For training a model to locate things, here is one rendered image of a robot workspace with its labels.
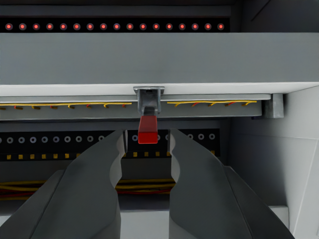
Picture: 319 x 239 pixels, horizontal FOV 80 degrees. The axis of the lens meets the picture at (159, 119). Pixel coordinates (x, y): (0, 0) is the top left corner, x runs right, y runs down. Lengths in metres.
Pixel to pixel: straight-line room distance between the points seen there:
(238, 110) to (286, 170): 0.09
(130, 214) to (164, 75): 0.16
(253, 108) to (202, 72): 0.11
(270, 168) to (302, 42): 0.16
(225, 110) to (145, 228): 0.17
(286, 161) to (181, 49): 0.18
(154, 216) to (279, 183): 0.16
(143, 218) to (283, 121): 0.20
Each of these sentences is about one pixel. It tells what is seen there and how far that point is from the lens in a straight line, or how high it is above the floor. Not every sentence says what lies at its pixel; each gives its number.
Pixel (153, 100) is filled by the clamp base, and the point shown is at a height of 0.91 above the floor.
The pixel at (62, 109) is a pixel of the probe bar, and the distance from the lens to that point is 0.26.
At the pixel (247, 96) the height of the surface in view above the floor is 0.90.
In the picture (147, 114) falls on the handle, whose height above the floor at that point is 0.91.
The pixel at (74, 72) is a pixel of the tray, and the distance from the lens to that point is 0.18.
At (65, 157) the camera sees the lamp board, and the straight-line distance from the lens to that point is 0.39.
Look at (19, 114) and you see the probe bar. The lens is 0.28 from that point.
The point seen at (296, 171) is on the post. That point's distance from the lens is 0.26.
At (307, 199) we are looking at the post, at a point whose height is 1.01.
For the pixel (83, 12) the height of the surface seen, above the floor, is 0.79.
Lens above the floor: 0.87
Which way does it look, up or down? 17 degrees up
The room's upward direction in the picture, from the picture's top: 180 degrees clockwise
